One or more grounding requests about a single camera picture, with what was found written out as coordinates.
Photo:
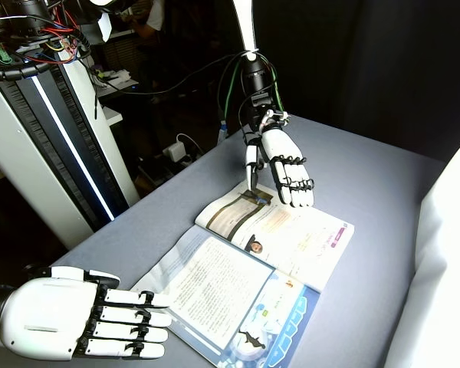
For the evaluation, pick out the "black backdrop curtain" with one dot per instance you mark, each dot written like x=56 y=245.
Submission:
x=368 y=57

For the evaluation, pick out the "white power adapter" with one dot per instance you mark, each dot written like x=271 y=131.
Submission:
x=177 y=151

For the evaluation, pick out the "picture book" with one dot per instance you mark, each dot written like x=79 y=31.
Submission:
x=222 y=276

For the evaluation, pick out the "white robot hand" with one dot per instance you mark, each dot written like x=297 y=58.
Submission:
x=278 y=143
x=42 y=310

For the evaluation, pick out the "white robot body column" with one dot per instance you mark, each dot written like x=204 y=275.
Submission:
x=7 y=153

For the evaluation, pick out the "grey table cloth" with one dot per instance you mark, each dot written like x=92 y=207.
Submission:
x=368 y=191

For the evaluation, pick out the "person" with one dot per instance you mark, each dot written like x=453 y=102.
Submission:
x=153 y=15

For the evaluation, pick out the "white paper tag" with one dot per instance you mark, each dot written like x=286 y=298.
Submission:
x=105 y=25

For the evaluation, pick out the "white curtain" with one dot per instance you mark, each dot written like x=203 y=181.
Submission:
x=444 y=268

